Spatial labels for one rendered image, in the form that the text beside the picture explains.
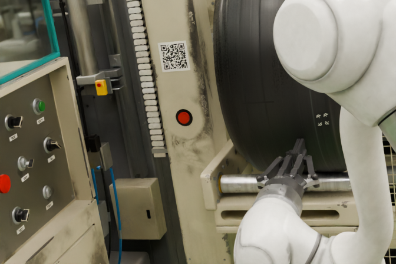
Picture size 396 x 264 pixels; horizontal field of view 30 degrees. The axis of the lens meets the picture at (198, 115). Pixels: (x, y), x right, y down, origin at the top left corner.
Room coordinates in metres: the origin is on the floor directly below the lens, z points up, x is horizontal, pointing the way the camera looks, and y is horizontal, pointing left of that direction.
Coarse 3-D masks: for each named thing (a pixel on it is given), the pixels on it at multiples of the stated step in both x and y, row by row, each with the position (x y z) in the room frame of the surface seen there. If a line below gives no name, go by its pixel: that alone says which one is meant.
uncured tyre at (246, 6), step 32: (224, 0) 1.62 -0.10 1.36; (256, 0) 1.58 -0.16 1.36; (224, 32) 1.58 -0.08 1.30; (256, 32) 1.54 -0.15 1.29; (224, 64) 1.56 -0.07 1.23; (256, 64) 1.53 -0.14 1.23; (224, 96) 1.57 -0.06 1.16; (256, 96) 1.52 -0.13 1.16; (288, 96) 1.50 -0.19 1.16; (320, 96) 1.48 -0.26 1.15; (256, 128) 1.54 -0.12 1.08; (288, 128) 1.52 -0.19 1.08; (320, 128) 1.50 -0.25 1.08; (256, 160) 1.61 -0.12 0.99; (320, 160) 1.56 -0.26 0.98
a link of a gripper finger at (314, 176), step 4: (308, 156) 1.44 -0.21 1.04; (308, 160) 1.42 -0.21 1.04; (308, 164) 1.40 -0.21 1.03; (312, 164) 1.40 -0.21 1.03; (308, 168) 1.39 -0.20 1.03; (312, 168) 1.39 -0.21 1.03; (308, 172) 1.37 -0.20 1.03; (312, 172) 1.37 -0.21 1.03; (312, 176) 1.35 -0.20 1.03; (316, 176) 1.35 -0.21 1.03; (316, 184) 1.35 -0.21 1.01
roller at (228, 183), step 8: (224, 176) 1.71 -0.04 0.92; (232, 176) 1.70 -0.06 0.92; (240, 176) 1.70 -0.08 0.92; (248, 176) 1.69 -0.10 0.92; (256, 176) 1.68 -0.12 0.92; (304, 176) 1.64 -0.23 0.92; (320, 176) 1.62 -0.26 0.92; (328, 176) 1.61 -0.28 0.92; (336, 176) 1.61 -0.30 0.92; (344, 176) 1.60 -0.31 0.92; (224, 184) 1.70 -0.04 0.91; (232, 184) 1.69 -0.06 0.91; (240, 184) 1.68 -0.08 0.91; (248, 184) 1.67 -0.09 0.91; (256, 184) 1.67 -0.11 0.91; (320, 184) 1.61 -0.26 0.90; (328, 184) 1.60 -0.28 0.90; (336, 184) 1.60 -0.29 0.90; (344, 184) 1.59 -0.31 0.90; (224, 192) 1.70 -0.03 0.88; (232, 192) 1.70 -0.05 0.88; (240, 192) 1.69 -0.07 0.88; (248, 192) 1.68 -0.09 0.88; (256, 192) 1.68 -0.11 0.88
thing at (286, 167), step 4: (288, 152) 1.46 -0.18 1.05; (288, 156) 1.46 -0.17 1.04; (284, 160) 1.44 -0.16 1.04; (288, 160) 1.44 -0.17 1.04; (284, 164) 1.43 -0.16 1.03; (288, 164) 1.43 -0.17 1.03; (292, 164) 1.46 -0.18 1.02; (284, 168) 1.41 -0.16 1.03; (288, 168) 1.42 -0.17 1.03; (280, 172) 1.39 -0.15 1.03; (284, 172) 1.39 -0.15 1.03; (288, 172) 1.42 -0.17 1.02
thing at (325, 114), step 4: (320, 112) 1.48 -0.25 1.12; (324, 112) 1.48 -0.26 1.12; (328, 112) 1.48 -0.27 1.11; (316, 116) 1.49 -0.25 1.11; (320, 116) 1.49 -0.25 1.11; (324, 116) 1.49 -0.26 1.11; (328, 116) 1.49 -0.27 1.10; (316, 120) 1.49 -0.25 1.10; (320, 120) 1.49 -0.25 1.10; (324, 120) 1.49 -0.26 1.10; (328, 120) 1.49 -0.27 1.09; (316, 124) 1.49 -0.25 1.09; (320, 124) 1.49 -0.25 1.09; (324, 124) 1.49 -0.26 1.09; (328, 124) 1.49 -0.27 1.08
